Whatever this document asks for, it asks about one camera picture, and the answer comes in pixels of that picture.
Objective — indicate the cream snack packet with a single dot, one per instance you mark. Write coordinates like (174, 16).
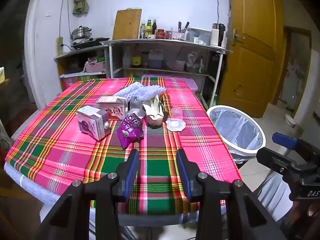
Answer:
(152, 115)

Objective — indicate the yellowed power strip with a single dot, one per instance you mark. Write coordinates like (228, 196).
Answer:
(59, 46)

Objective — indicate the green glass bottle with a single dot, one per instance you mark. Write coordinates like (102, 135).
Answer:
(213, 101)

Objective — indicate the white plastic bag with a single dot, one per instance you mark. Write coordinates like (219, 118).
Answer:
(193, 61)

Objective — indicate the pink milk carton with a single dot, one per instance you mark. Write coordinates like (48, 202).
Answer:
(113, 111)

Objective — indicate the white foam fruit net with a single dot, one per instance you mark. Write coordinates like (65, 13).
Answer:
(151, 92)
(127, 91)

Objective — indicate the green yellow-label sauce bottle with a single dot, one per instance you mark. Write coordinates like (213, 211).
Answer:
(148, 28)

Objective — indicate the white under cloth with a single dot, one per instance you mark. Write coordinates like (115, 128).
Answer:
(37, 187)

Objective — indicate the clear plastic storage box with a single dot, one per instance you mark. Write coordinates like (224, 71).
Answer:
(200, 35)

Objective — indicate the dark sauce bottle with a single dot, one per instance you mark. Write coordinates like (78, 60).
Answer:
(154, 28)

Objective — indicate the purple milk carton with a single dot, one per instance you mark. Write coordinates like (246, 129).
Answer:
(91, 125)

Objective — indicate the person's right hand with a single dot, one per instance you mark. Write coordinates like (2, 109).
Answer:
(313, 211)

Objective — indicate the black steel electric kettle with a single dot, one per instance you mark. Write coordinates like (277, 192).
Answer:
(222, 36)

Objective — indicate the white lined waste bin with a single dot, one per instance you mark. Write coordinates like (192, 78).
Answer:
(240, 152)

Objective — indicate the purple plastic jug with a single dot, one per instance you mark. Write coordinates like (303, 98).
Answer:
(156, 60)

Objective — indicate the small clear seasoning bottle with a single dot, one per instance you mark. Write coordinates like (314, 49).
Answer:
(143, 31)

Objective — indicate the pink plaid tablecloth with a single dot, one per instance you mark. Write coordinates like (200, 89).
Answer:
(75, 160)

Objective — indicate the pink-lid storage box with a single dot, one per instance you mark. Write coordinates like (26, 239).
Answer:
(187, 81)

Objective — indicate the tall clear plastic bottle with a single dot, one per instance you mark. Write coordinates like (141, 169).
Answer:
(126, 58)

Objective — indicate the large metal shelf unit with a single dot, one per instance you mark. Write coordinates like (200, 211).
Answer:
(109, 60)

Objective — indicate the pink knife holder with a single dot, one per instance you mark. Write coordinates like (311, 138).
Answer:
(178, 36)

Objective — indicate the clear plastic cup with lid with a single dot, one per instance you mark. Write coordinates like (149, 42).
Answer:
(175, 125)

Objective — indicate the pink package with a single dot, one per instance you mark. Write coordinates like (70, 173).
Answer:
(70, 82)

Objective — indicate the white bowl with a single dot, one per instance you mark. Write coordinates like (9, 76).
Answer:
(290, 121)

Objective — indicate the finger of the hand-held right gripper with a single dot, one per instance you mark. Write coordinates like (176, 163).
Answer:
(283, 140)
(270, 158)

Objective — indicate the pink plastic basket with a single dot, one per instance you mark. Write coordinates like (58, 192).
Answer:
(95, 67)

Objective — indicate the purple snack packet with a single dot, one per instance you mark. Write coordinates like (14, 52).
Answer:
(130, 130)

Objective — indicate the steel steamer pot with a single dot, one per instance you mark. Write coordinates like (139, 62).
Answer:
(81, 33)

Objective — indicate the brown coffee sachet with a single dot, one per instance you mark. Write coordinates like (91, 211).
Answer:
(165, 113)

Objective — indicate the yellow wooden door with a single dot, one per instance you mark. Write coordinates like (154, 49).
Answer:
(250, 55)

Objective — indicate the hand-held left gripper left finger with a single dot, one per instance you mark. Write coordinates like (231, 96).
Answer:
(131, 170)

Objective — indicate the small metal shelf unit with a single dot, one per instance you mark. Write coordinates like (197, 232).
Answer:
(75, 52)

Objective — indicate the clear glass jar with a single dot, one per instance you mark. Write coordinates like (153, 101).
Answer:
(168, 35)

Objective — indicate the wooden cutting board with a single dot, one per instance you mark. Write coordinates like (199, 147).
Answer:
(126, 25)

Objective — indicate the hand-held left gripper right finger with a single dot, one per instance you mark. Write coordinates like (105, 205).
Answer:
(183, 170)

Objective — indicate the red sauce jar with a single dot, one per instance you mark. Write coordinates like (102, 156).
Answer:
(160, 34)

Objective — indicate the light grey cloth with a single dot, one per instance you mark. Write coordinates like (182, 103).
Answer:
(275, 192)

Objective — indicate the black induction cooker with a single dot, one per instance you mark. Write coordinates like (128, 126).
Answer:
(87, 43)

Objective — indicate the white cylinder container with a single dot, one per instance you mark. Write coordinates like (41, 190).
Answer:
(214, 37)

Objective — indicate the yellow-label oil bottle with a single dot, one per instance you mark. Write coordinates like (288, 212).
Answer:
(136, 61)

